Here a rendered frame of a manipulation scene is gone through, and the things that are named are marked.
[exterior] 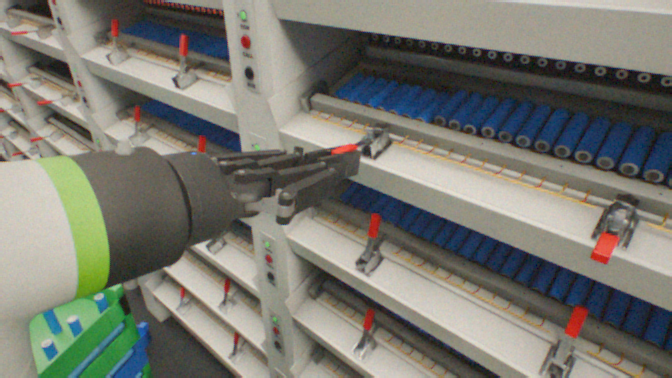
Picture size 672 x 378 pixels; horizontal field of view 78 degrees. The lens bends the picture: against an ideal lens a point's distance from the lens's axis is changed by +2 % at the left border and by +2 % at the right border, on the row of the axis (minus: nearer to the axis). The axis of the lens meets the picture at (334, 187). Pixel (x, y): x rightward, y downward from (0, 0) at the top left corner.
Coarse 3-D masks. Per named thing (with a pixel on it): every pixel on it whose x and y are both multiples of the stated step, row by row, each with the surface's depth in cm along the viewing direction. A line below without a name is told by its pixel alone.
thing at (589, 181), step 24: (312, 96) 61; (360, 120) 56; (384, 120) 53; (408, 120) 52; (432, 144) 50; (456, 144) 48; (480, 144) 46; (504, 144) 45; (480, 168) 45; (504, 168) 45; (528, 168) 43; (552, 168) 42; (576, 168) 41; (600, 192) 40; (624, 192) 38; (648, 192) 37
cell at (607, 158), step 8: (616, 128) 44; (624, 128) 44; (632, 128) 44; (608, 136) 44; (616, 136) 43; (624, 136) 43; (608, 144) 43; (616, 144) 43; (624, 144) 43; (600, 152) 43; (608, 152) 42; (616, 152) 42; (600, 160) 43; (608, 160) 42; (616, 160) 42; (608, 168) 43
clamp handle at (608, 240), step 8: (616, 216) 36; (624, 216) 36; (608, 224) 36; (616, 224) 36; (608, 232) 34; (616, 232) 34; (600, 240) 33; (608, 240) 33; (616, 240) 33; (600, 248) 32; (608, 248) 32; (592, 256) 32; (600, 256) 32; (608, 256) 31
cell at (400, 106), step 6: (414, 90) 57; (420, 90) 57; (408, 96) 56; (414, 96) 57; (396, 102) 56; (402, 102) 56; (408, 102) 56; (396, 108) 55; (402, 108) 55; (396, 114) 55
